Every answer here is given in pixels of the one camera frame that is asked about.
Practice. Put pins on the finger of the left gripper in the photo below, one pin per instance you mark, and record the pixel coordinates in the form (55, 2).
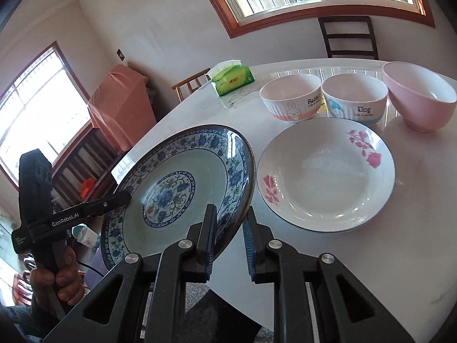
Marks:
(92, 209)

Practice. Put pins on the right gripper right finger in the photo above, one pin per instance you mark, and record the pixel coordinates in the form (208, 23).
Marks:
(316, 299)

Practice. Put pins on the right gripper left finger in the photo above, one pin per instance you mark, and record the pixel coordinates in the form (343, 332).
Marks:
(141, 299)

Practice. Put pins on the blue white floral plate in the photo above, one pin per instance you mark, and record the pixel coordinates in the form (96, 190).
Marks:
(171, 187)

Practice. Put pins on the white plate pink roses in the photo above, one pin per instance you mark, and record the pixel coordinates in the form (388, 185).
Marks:
(326, 175)

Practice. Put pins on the person's left hand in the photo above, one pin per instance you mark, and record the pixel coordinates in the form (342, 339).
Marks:
(68, 281)

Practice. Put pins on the white patterned cup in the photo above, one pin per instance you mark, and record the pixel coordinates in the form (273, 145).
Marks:
(85, 236)

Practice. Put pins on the dark wooden bench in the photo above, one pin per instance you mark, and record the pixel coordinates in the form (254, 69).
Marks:
(83, 172)

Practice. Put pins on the pink cloth covered furniture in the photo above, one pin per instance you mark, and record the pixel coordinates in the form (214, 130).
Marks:
(121, 109)

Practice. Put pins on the light wooden chair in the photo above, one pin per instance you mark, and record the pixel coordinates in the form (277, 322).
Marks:
(192, 83)

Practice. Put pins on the green tissue pack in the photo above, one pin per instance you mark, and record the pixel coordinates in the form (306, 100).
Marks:
(229, 75)

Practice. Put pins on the white blue dog bowl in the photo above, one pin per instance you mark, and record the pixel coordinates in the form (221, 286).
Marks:
(355, 97)

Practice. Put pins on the white pink rabbit bowl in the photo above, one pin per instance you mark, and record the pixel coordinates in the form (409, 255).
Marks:
(292, 98)

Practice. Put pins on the plain pink bowl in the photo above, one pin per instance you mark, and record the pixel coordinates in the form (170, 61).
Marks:
(424, 99)

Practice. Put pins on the dark wooden chair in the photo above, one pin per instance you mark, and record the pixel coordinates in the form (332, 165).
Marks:
(368, 35)

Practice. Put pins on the side window brown frame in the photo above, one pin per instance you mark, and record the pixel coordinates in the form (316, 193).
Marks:
(44, 107)

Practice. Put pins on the black wall switch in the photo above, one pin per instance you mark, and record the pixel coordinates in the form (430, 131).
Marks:
(120, 55)

